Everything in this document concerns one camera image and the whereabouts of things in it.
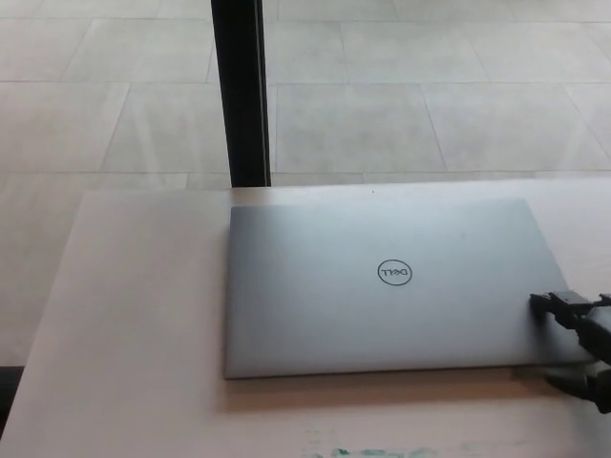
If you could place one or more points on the black vertical post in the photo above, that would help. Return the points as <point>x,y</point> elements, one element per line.
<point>244,95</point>

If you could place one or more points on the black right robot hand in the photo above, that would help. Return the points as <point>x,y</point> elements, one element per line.
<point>580,319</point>

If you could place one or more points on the silver grey laptop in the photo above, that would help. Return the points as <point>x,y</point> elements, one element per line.
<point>363,296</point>

